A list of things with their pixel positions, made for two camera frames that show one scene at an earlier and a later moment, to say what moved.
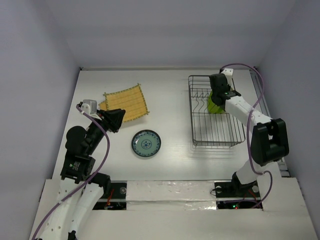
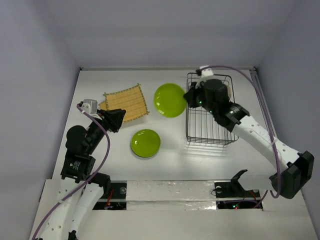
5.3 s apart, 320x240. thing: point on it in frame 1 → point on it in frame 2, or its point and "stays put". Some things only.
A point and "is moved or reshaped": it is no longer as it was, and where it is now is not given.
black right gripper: (218, 94) → (194, 93)
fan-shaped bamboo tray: (103, 105) stays put
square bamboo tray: (132, 100) stays put
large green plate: (213, 108) is moved or reshaped
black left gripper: (108, 116) stays put
